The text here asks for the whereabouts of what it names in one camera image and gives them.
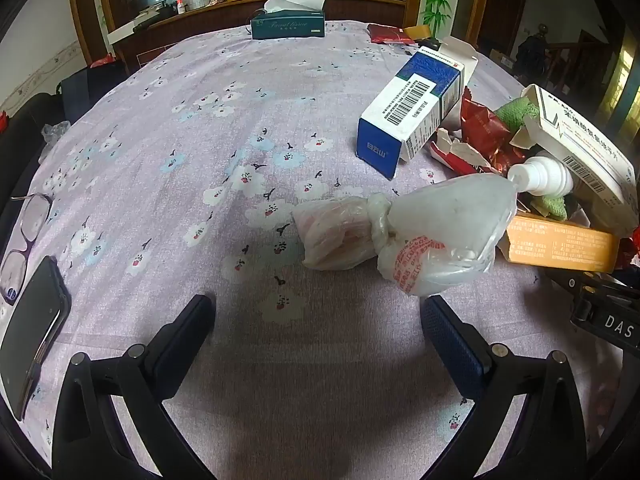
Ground torn red white carton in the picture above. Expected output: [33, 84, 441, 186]
[428, 128, 496, 176]

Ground green towel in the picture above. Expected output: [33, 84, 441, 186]
[495, 96, 539, 133]

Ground purple floral tablecloth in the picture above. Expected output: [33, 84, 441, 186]
[20, 22, 623, 479]

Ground teal tissue box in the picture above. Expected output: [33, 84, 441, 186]
[250, 0, 326, 40]

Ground orange medicine box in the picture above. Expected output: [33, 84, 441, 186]
[498, 214, 620, 273]

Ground black sofa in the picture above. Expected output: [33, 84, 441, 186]
[1, 92, 65, 250]

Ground wooden sideboard counter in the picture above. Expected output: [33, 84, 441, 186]
[115, 0, 406, 73]

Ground blue white medicine box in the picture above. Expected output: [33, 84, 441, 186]
[356, 36, 478, 180]

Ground black pouch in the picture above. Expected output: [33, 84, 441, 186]
[416, 37, 442, 51]

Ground dark red snack wrapper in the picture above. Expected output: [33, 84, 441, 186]
[460, 88, 526, 176]

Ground yellow tape roll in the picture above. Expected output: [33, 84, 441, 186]
[404, 25, 432, 42]

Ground white green medicine box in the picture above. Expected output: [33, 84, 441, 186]
[511, 84, 639, 237]

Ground white spray bottle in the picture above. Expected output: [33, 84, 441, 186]
[506, 156, 574, 198]

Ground black smartphone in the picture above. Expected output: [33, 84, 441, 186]
[1, 256, 70, 420]

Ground knotted white plastic bag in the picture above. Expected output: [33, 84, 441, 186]
[292, 174, 518, 297]

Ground dark bag beside sofa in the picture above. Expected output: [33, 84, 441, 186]
[56, 60, 127, 124]

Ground eyeglasses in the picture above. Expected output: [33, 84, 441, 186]
[1, 193, 52, 306]

